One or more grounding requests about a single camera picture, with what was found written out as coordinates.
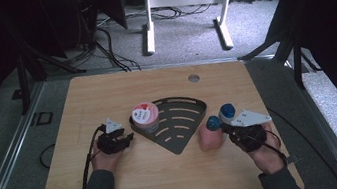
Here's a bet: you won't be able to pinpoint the black floor cables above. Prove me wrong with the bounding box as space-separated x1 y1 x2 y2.
92 20 143 77

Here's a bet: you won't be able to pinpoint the person's left hand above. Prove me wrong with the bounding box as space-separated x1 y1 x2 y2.
89 145 128 175

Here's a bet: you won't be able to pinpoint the left hand-held gripper cable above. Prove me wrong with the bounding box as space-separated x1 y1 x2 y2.
71 124 116 189

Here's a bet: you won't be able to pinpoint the pink bottle with blue cap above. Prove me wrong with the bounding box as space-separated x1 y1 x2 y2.
194 114 228 153

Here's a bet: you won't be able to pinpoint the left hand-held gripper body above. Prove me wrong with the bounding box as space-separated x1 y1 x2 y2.
93 115 132 158

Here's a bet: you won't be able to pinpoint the black metal stand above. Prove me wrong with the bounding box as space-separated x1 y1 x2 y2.
235 32 309 98
13 54 35 116

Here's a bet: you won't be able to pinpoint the black looped cable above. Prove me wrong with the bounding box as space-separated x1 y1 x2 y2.
37 143 60 170

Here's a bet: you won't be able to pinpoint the black corner shelf rack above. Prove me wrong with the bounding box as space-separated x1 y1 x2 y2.
125 91 214 162

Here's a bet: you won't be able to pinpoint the cables under white desk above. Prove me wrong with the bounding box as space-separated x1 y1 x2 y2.
148 0 214 23

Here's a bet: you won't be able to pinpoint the hand-held gripper cable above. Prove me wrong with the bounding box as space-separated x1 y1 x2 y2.
71 124 116 189
256 133 290 170

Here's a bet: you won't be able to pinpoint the long black cable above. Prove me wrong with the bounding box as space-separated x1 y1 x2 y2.
266 98 337 189

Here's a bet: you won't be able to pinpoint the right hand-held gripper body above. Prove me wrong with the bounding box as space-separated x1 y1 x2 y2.
226 105 277 156

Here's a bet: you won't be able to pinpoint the white bottle with blue cap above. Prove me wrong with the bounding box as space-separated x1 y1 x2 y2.
217 102 240 127

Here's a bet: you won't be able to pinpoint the person's right hand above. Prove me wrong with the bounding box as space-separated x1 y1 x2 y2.
245 121 287 178

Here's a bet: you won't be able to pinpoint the pink jar with white lid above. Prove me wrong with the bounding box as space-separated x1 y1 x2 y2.
129 99 163 137

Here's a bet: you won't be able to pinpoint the right hand-held gripper cable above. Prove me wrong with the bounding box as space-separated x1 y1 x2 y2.
256 133 290 170

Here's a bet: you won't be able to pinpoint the grey table grommet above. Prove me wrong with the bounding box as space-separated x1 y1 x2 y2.
187 73 201 84

